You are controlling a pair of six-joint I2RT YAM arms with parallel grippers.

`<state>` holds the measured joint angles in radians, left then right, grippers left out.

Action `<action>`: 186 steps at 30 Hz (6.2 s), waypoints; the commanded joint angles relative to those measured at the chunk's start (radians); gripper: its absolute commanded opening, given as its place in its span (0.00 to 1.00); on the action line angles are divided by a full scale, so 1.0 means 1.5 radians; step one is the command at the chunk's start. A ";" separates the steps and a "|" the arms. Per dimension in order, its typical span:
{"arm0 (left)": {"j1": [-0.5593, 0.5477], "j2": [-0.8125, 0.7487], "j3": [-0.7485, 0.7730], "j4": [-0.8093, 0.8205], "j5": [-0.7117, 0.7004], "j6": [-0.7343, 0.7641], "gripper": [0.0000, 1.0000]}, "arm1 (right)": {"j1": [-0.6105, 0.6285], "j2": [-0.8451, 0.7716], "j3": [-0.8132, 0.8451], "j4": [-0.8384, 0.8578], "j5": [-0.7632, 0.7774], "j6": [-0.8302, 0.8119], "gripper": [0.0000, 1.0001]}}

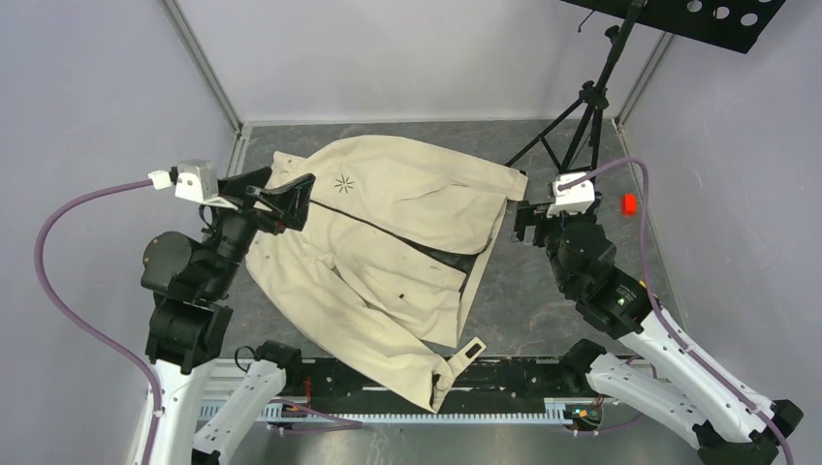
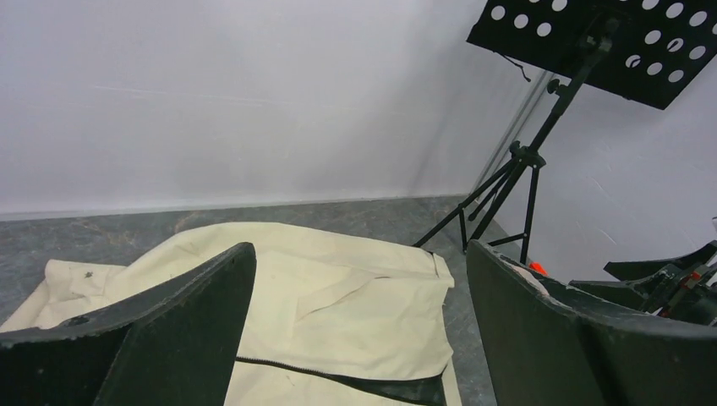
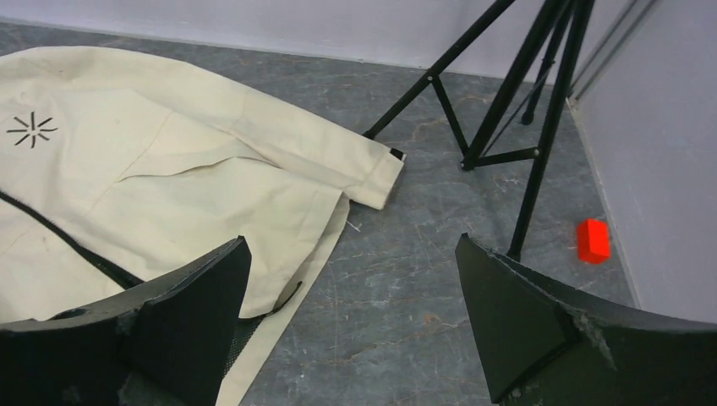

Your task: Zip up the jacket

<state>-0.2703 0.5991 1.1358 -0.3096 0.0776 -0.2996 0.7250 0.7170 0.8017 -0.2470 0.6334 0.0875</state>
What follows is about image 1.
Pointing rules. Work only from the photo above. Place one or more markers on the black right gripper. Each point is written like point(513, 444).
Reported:
point(525, 212)

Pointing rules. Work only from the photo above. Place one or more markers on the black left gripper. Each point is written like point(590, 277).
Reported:
point(290, 200)

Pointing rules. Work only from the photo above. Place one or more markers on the cream zip-up jacket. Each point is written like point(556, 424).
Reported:
point(384, 272)

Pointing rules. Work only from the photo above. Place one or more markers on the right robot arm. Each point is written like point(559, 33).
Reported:
point(718, 415)

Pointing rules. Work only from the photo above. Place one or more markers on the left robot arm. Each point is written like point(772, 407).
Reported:
point(189, 278)

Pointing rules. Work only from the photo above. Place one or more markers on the red block near tripod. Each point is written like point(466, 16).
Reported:
point(629, 205)

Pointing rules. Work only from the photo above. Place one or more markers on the black tripod stand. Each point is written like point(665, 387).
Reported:
point(593, 95)

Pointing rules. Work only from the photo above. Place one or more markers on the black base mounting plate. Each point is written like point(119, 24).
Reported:
point(491, 385)

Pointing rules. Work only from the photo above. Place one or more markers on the black perforated panel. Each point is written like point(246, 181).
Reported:
point(730, 24)

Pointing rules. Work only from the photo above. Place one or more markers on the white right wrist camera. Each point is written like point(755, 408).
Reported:
point(573, 200)

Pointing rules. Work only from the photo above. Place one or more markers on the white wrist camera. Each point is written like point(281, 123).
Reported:
point(573, 200)
point(193, 180)

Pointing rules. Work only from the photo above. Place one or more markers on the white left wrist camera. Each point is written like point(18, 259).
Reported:
point(193, 180)

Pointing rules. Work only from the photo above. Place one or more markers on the grey slotted cable duct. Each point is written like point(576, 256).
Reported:
point(552, 414)

